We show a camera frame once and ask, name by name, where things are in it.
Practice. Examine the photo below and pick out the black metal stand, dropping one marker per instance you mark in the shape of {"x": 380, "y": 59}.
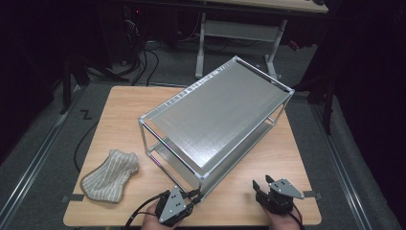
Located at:
{"x": 328, "y": 105}
{"x": 66, "y": 83}

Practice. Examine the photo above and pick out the grey tape piece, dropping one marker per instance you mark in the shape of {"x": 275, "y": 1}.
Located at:
{"x": 75, "y": 197}
{"x": 313, "y": 194}

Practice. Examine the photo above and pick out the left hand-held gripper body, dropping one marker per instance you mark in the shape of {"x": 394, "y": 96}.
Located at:
{"x": 172, "y": 207}

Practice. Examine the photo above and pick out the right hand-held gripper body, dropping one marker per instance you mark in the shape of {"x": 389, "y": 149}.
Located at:
{"x": 281, "y": 198}

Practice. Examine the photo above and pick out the grey two-tier rack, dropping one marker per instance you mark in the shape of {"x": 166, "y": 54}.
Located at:
{"x": 217, "y": 118}

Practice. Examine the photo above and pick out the desk with white legs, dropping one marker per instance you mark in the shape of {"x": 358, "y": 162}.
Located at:
{"x": 239, "y": 30}

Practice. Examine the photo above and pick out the dark computer tower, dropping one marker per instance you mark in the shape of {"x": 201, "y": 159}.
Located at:
{"x": 132, "y": 48}

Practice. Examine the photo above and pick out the person's left hand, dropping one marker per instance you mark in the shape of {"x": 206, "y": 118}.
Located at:
{"x": 151, "y": 222}

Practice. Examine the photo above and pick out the person's right hand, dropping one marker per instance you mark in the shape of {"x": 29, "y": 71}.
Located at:
{"x": 282, "y": 222}

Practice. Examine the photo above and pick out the metal floor rail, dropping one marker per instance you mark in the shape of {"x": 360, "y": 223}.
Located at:
{"x": 39, "y": 153}
{"x": 337, "y": 166}

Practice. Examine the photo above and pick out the small red object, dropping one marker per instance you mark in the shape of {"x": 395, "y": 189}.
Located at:
{"x": 294, "y": 45}

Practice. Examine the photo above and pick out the beige striped cleaning mitt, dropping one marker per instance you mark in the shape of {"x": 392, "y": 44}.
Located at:
{"x": 108, "y": 179}

